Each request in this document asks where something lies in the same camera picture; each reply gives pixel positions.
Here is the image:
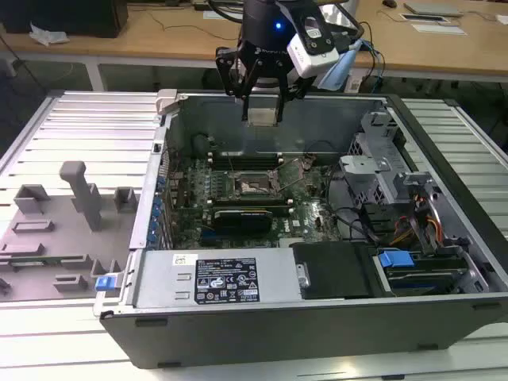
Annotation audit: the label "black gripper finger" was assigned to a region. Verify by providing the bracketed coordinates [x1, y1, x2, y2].
[275, 59, 307, 124]
[216, 46, 263, 122]

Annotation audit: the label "silver CPU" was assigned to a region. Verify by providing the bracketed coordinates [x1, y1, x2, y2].
[246, 106, 277, 127]

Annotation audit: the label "metal socket cover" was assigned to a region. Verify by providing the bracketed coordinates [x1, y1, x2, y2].
[276, 156, 317, 187]

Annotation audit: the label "CPU socket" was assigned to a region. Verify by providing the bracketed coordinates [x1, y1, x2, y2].
[232, 171, 285, 202]

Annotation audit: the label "black drive bay cover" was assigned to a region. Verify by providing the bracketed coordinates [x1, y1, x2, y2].
[291, 241, 376, 301]

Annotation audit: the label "black round cooler part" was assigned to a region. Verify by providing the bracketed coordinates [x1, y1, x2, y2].
[191, 133, 212, 158]

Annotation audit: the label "wooden desk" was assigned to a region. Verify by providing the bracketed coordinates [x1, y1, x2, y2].
[0, 0, 508, 84]

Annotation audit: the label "metal drive cage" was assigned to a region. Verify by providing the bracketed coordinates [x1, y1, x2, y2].
[339, 110, 436, 207]

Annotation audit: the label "green motherboard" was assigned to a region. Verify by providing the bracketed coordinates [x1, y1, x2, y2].
[168, 156, 344, 251]

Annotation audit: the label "black graphics card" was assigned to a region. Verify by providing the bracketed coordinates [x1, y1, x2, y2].
[212, 209, 275, 235]

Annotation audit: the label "black framed tray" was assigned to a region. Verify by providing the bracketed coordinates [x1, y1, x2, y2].
[399, 12, 452, 24]

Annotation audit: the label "white paper sheet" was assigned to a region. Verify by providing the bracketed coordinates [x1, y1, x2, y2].
[410, 22, 468, 37]

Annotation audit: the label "grey laptop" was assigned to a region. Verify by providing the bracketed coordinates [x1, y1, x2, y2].
[403, 2, 464, 18]

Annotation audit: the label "black box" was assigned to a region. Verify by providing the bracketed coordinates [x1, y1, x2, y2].
[0, 0, 130, 39]

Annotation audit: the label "crumpled white paper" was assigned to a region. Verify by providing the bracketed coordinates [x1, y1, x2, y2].
[29, 21, 71, 47]

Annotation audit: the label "blue disk carrier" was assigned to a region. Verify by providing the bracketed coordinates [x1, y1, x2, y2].
[379, 248, 416, 277]

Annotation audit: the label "grey power supply with label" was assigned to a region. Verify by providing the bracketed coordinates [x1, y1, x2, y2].
[133, 249, 305, 309]

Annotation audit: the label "black hard disk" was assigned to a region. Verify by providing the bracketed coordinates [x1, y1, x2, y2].
[383, 260, 468, 295]

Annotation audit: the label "grey parts rack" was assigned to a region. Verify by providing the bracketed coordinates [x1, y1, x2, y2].
[0, 160, 140, 303]

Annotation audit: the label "black PC case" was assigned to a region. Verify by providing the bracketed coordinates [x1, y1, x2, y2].
[93, 89, 508, 370]

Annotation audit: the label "green RAM stick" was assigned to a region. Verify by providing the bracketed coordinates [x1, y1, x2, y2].
[0, 256, 64, 270]

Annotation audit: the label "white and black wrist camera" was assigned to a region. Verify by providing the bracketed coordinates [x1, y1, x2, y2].
[286, 3, 341, 79]

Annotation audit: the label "blue cable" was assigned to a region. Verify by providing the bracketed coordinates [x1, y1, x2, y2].
[359, 37, 388, 93]

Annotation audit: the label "black internal cables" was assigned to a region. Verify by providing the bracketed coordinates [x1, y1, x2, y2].
[324, 166, 380, 244]

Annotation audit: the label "orange and yellow wires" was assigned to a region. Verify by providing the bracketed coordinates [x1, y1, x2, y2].
[391, 194, 444, 245]

